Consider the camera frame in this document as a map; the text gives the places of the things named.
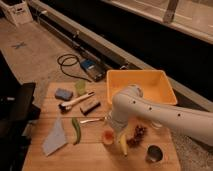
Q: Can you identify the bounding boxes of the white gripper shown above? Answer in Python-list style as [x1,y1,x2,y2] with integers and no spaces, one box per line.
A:
[106,117,127,142]

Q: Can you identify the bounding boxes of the red orange apple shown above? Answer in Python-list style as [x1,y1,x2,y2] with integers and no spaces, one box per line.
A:
[102,130,114,145]

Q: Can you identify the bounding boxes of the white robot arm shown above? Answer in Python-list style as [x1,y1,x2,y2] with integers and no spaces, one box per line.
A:
[107,85,213,146]

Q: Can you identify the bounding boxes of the metal cup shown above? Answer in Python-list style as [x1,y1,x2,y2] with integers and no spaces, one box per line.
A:
[146,145,163,163]

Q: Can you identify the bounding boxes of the clear green plastic cup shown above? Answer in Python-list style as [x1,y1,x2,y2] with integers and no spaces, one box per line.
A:
[75,80,86,96]

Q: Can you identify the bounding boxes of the yellow banana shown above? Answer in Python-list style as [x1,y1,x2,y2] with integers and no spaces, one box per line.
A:
[119,133,128,156]

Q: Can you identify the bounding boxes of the dark grape bunch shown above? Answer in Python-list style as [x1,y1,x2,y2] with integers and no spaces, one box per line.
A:
[127,125,147,148]

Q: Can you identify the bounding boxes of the green chili pepper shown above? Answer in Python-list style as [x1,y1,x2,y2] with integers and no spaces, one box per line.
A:
[72,118,81,145]

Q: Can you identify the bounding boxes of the yellow plastic bin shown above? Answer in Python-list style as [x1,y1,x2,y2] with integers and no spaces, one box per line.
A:
[106,70,177,105]

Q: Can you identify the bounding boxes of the blue black power box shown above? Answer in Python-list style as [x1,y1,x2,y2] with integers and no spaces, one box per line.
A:
[80,59,105,82]

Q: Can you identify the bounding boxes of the blue sponge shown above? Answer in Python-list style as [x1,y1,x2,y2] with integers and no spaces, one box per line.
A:
[55,88,73,101]

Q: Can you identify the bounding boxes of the blue grey cloth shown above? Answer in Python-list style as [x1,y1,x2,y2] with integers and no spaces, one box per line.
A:
[42,117,68,156]

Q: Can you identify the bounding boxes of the black chair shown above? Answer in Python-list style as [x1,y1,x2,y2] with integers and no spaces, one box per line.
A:
[0,51,41,171]

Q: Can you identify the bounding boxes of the white crate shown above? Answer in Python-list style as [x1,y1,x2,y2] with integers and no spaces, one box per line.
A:
[0,0,33,27]

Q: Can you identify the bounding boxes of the white handled brush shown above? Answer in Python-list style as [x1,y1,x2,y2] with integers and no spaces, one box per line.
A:
[58,92,95,112]

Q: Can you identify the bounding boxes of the black cable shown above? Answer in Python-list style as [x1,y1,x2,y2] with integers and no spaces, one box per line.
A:
[56,53,93,83]

